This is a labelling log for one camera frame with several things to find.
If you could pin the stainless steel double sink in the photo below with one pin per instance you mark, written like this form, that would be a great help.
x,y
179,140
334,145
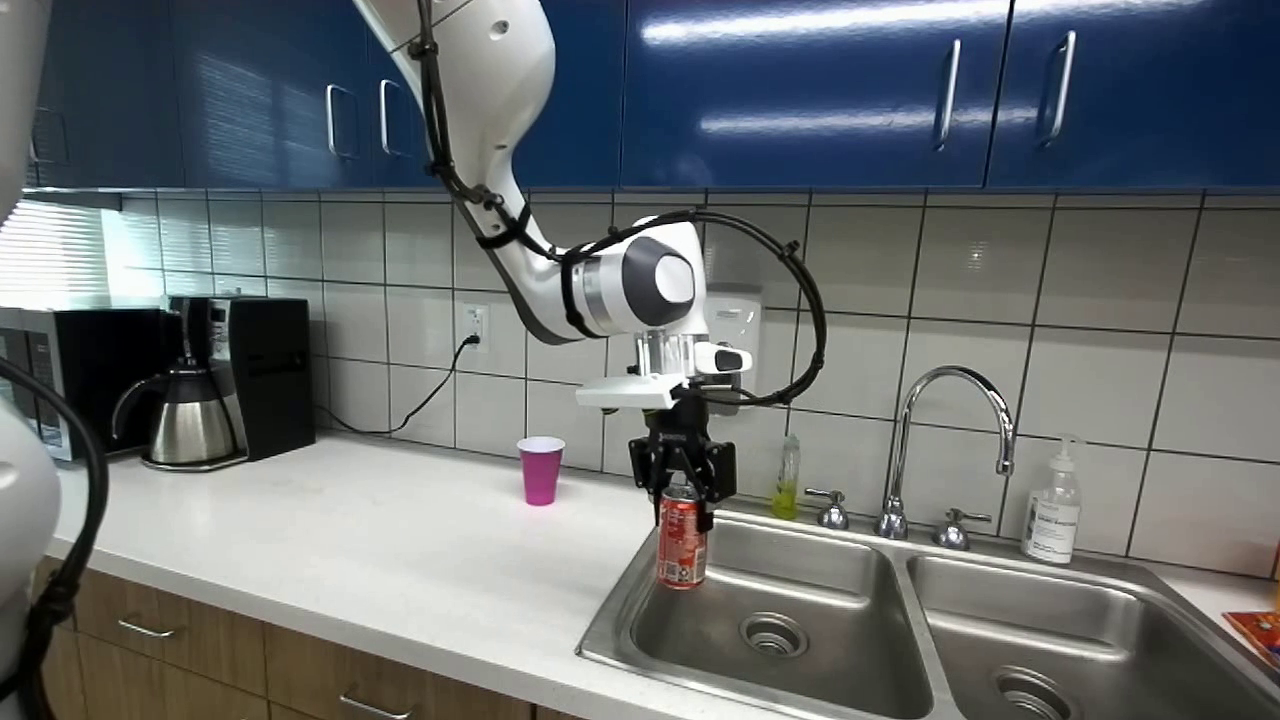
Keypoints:
x,y
846,624

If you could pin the black steel coffee maker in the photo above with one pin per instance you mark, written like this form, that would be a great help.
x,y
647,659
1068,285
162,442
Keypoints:
x,y
232,384

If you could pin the white soap dispenser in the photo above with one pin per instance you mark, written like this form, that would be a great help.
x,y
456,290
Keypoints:
x,y
738,324

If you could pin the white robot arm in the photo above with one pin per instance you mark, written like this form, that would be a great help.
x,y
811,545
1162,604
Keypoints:
x,y
481,75

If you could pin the clear hand soap bottle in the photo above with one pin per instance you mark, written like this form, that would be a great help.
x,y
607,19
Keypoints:
x,y
1053,511

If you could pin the white wall outlet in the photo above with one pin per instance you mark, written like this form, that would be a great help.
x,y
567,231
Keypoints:
x,y
475,324

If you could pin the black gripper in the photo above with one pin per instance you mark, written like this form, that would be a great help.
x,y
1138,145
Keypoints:
x,y
677,442

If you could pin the green dish soap bottle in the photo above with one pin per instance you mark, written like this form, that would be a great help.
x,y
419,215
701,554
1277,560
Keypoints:
x,y
786,488

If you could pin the colourful snack packet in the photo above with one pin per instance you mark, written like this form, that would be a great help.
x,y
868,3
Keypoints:
x,y
1262,631

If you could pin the chrome faucet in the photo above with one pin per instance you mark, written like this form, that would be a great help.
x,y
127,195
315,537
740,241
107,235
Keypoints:
x,y
943,478

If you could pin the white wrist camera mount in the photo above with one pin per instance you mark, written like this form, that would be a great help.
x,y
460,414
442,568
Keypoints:
x,y
667,364

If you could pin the pink plastic cup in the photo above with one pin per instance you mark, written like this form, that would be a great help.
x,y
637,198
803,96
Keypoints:
x,y
543,466

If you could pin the red Coca Cola can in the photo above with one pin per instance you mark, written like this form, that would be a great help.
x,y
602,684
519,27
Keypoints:
x,y
683,545

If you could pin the wooden base cabinets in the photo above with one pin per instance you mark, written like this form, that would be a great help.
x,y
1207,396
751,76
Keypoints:
x,y
140,655

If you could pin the blue upper cabinets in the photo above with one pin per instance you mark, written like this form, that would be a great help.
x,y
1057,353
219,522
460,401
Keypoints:
x,y
683,96

